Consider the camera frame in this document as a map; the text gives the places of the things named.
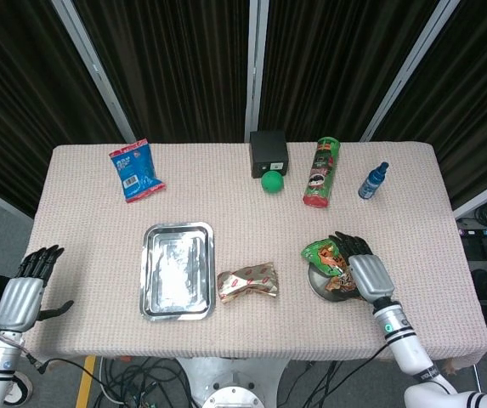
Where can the pink woven tablecloth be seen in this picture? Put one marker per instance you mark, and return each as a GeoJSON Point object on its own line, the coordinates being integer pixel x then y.
{"type": "Point", "coordinates": [268, 331]}

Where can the white partition post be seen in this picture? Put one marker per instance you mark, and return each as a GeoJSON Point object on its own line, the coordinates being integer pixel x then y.
{"type": "Point", "coordinates": [255, 72]}
{"type": "Point", "coordinates": [409, 72]}
{"type": "Point", "coordinates": [94, 72]}

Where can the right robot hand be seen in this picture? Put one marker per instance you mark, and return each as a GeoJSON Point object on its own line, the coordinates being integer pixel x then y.
{"type": "Point", "coordinates": [370, 278]}

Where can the orange green snack bag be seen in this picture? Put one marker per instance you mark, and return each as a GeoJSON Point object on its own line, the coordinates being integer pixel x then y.
{"type": "Point", "coordinates": [324, 255]}

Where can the black white shoe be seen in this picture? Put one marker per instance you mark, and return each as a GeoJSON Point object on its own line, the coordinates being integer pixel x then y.
{"type": "Point", "coordinates": [20, 389]}

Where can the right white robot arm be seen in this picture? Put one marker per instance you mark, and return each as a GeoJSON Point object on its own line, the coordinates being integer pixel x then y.
{"type": "Point", "coordinates": [409, 348]}

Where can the rectangular steel tray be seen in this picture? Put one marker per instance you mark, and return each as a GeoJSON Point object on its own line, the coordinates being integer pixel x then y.
{"type": "Point", "coordinates": [179, 272]}

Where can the green chips can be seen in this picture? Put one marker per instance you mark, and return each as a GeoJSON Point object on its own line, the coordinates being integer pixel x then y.
{"type": "Point", "coordinates": [321, 174]}

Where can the blue red snack bag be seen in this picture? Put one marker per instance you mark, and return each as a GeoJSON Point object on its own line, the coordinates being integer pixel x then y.
{"type": "Point", "coordinates": [134, 170]}

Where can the blue spray bottle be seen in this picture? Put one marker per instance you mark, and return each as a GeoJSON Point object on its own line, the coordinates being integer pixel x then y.
{"type": "Point", "coordinates": [370, 185]}

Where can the small metal bowl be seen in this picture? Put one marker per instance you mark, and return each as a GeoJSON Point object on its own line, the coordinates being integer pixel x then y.
{"type": "Point", "coordinates": [317, 285]}

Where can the dark pleated curtain panel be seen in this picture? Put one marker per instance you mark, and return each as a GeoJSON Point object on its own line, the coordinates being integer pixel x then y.
{"type": "Point", "coordinates": [472, 93]}
{"type": "Point", "coordinates": [336, 64]}
{"type": "Point", "coordinates": [171, 72]}
{"type": "Point", "coordinates": [18, 93]}

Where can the black power strip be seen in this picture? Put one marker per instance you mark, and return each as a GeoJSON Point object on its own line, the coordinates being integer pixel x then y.
{"type": "Point", "coordinates": [485, 232]}

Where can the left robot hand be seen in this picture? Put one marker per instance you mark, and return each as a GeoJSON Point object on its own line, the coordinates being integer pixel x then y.
{"type": "Point", "coordinates": [20, 304]}

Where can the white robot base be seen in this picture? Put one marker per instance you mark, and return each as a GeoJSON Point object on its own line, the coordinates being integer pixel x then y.
{"type": "Point", "coordinates": [234, 382]}

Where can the black cardboard box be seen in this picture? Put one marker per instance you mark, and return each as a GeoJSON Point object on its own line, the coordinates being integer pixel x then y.
{"type": "Point", "coordinates": [268, 149]}

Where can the gold foil snack bag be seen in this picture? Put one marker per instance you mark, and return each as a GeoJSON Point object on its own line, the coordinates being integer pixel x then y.
{"type": "Point", "coordinates": [247, 282]}

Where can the green ball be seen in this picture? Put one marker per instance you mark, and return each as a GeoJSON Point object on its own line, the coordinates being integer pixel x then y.
{"type": "Point", "coordinates": [273, 183]}

